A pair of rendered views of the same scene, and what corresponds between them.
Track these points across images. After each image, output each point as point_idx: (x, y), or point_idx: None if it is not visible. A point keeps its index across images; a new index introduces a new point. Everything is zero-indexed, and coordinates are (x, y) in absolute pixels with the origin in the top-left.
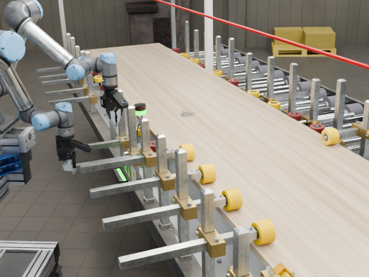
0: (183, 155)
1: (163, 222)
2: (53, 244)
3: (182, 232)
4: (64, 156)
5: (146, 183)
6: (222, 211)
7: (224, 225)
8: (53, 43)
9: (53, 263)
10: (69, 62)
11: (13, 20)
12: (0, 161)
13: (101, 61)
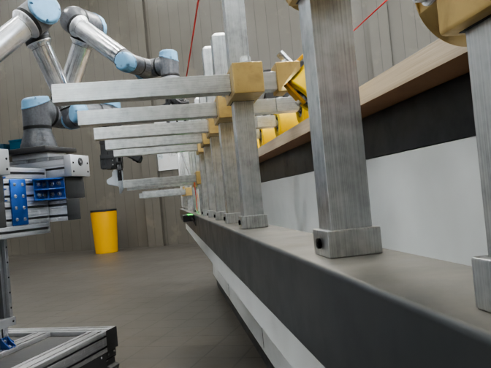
0: (210, 52)
1: (212, 207)
2: (109, 327)
3: (216, 171)
4: (107, 164)
5: (182, 136)
6: (273, 139)
7: (289, 189)
8: (104, 35)
9: (104, 349)
10: (119, 51)
11: (65, 17)
12: (39, 183)
13: (160, 58)
